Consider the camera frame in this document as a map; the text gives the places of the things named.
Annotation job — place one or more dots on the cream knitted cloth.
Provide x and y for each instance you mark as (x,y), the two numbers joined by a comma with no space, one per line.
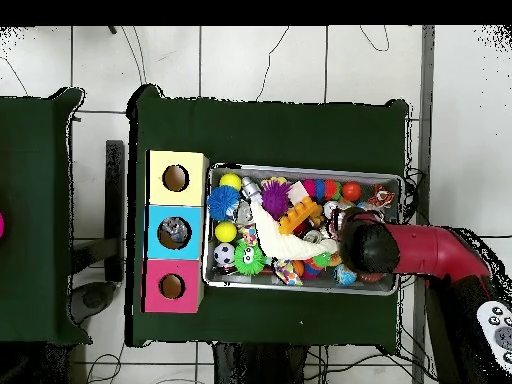
(280,242)

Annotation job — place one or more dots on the orange toy building block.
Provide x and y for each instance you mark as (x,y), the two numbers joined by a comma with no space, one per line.
(300,214)

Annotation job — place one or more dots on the multicoloured swirl ball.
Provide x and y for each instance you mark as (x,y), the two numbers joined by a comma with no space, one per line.
(345,276)

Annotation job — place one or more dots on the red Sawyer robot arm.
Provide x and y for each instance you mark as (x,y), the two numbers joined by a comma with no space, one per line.
(432,250)

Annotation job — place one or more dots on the shallow clear mesh bin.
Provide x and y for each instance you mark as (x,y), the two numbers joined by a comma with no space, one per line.
(240,282)

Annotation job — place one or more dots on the wooden box with three holes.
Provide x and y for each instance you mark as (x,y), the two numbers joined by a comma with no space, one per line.
(160,272)

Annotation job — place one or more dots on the silver metal can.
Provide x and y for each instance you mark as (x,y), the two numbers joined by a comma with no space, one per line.
(244,214)

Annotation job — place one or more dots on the purple spiky ball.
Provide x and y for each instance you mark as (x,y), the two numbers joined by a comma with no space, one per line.
(276,198)

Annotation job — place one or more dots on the silver metal pipe fitting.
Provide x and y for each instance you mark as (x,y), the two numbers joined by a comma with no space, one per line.
(250,188)

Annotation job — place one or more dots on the large blue spiky ball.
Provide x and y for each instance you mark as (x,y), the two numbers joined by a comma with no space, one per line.
(223,203)

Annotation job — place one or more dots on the yellow ball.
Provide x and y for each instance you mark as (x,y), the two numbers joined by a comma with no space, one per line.
(230,181)
(226,232)

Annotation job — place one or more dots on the green googly-eyed spiky ball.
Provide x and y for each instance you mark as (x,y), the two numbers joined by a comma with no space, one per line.
(250,256)

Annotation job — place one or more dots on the small soccer ball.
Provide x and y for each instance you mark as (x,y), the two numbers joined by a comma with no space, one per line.
(224,254)

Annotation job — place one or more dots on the colourful patterned cloth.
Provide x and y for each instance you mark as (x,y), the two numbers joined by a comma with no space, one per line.
(286,272)

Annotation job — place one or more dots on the dark green table cloth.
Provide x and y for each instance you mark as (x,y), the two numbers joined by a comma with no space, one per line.
(36,224)
(280,128)

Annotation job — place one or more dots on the orange ball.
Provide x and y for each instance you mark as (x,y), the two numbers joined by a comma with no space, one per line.
(351,190)

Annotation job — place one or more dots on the orange tiger striped toy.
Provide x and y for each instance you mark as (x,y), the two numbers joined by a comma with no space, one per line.
(382,196)

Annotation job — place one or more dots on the pink round object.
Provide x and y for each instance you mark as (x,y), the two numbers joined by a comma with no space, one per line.
(2,226)

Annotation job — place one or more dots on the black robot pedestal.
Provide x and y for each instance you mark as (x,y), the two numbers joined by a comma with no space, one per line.
(256,368)

